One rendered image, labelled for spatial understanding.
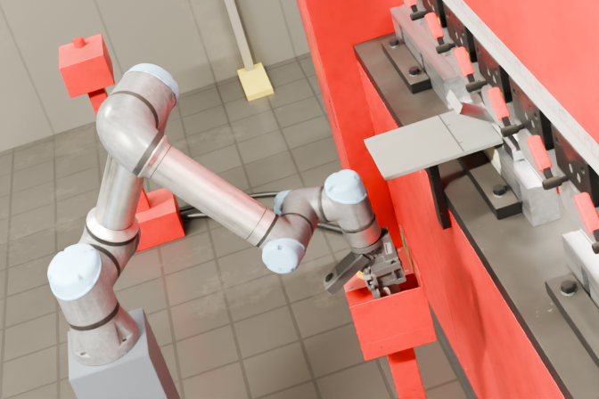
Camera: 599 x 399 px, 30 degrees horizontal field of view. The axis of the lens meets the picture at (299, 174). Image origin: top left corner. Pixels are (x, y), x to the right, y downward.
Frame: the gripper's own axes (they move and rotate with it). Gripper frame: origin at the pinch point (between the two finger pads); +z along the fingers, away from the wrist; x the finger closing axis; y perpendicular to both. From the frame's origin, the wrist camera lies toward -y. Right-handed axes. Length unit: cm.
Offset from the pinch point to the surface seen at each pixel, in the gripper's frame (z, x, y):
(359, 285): -5.0, 5.5, -2.7
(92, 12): 15, 292, -84
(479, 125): -24.1, 19.7, 33.5
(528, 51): -60, -23, 39
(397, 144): -25.6, 21.2, 15.6
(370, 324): -2.3, -5.0, -3.1
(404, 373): 19.7, 2.1, -0.6
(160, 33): 36, 294, -60
